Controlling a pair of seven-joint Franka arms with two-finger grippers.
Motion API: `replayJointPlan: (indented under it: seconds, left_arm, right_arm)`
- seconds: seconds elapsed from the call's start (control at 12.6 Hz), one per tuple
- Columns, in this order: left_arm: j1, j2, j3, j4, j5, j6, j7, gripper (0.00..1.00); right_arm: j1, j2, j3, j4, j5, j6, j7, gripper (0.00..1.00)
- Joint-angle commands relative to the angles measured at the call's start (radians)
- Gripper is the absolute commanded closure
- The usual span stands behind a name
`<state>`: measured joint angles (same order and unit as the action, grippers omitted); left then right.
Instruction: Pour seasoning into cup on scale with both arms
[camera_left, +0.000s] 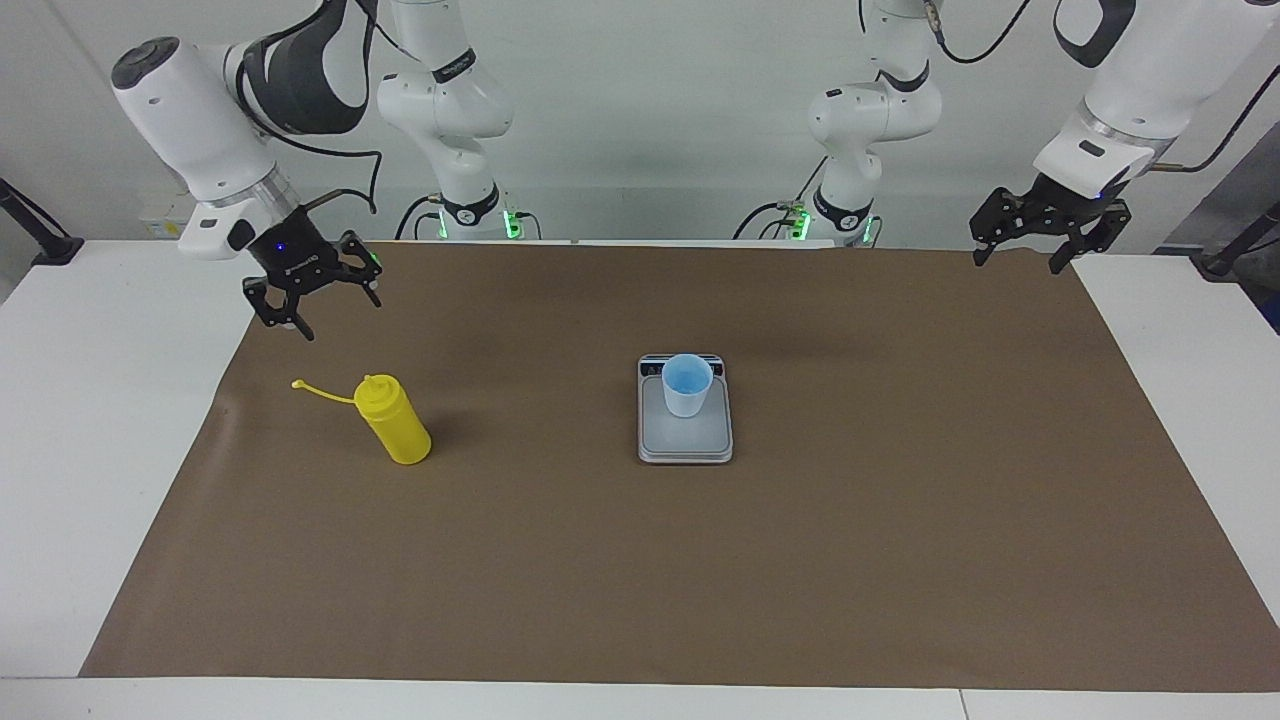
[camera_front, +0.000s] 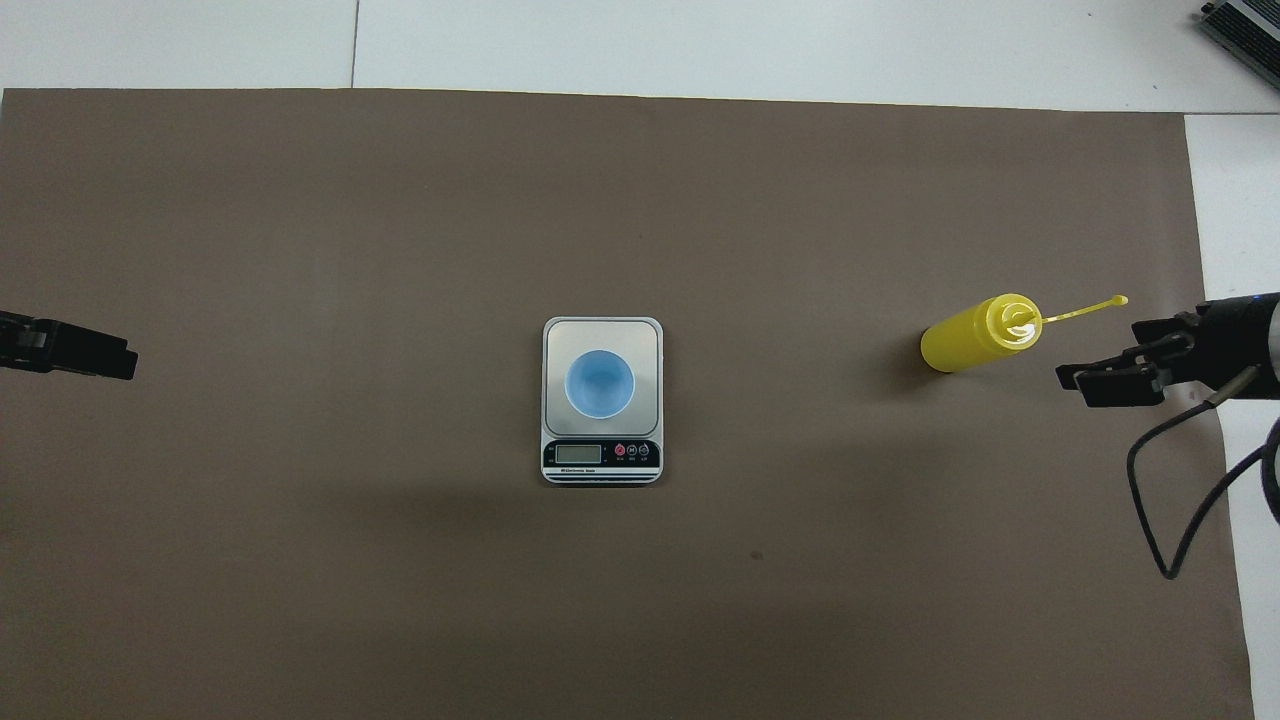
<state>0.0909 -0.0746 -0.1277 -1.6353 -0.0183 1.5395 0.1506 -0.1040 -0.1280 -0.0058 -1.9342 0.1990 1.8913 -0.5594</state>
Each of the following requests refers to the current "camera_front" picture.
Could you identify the silver digital kitchen scale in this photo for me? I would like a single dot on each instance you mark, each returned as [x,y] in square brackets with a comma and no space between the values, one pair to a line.
[600,455]

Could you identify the yellow squeeze bottle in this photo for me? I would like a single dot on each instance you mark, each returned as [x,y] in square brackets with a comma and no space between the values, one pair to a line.
[965,340]

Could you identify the grey ribbed metal device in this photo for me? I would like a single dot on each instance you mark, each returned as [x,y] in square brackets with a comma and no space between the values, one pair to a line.
[1250,30]

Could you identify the light blue plastic cup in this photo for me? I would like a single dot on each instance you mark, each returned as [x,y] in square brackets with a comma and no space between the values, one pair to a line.
[600,385]

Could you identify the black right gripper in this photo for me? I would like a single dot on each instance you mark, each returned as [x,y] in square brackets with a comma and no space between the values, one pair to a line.
[1240,345]

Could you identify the brown table mat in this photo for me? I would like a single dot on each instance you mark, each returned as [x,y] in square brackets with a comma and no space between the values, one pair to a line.
[300,550]

